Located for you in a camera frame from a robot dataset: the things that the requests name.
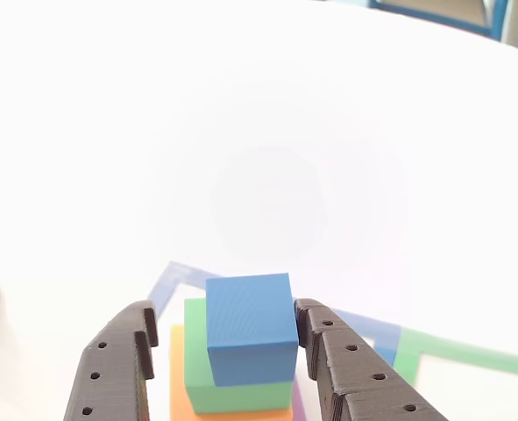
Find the purple block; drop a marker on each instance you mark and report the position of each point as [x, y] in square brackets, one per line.
[299, 403]

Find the orange block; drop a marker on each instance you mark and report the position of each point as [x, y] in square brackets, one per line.
[177, 377]

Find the green block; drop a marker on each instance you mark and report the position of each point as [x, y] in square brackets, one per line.
[197, 351]

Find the small blue cube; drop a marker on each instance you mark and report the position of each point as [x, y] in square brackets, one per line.
[250, 316]

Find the green tape square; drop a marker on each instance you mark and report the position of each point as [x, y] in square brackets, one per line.
[460, 351]

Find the blue tape square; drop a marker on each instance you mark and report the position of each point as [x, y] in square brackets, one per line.
[171, 280]

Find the blue slatted chair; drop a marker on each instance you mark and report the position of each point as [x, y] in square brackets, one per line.
[460, 13]

